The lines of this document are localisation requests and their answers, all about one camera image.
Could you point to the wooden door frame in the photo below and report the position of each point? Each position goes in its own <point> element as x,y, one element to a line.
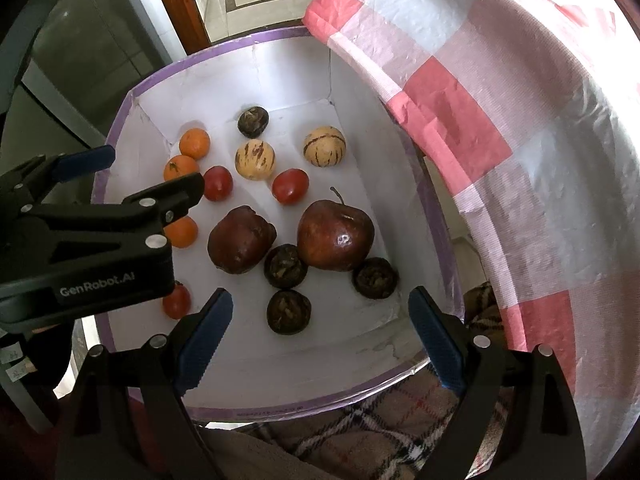
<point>175,0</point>

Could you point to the dark passion fruit top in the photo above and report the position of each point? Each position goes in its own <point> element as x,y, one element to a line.
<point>253,121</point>

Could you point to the grey refrigerator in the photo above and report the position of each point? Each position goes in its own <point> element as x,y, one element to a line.
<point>90,50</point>

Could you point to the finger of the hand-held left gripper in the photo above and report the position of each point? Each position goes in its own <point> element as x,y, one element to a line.
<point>170,195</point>
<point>85,162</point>

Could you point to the shiny red-brown apple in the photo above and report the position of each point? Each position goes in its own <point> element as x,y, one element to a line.
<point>335,235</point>

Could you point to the red tomato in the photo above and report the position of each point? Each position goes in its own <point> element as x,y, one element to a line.
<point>176,302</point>
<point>290,186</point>
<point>218,183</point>

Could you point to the dark mangosteen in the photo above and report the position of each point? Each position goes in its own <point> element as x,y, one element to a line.
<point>285,266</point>
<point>375,278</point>

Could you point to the dark red wrinkled apple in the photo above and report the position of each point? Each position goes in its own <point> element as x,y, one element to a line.
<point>242,240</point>

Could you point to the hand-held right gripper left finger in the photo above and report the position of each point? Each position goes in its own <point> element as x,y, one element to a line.
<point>205,345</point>

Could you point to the yellow striped pepino melon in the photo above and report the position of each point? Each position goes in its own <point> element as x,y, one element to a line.
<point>324,146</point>
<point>255,160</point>

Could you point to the mandarin orange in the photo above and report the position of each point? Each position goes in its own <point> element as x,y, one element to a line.
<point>194,143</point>
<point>181,235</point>
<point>180,166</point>

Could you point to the dark passion fruit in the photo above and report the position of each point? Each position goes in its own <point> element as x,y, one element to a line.
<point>253,121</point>
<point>289,312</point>

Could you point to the white box with purple rim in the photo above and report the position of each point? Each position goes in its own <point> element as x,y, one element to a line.
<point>350,320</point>

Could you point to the red white checked tablecloth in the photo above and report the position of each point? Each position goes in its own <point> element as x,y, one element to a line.
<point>500,110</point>

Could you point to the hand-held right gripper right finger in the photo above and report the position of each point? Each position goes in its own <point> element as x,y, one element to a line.
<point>437,340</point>

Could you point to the dark passion fruit bottom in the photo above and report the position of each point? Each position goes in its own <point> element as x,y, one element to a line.
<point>289,312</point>

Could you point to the plaid blanket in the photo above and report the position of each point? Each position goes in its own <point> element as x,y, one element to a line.
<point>375,435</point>

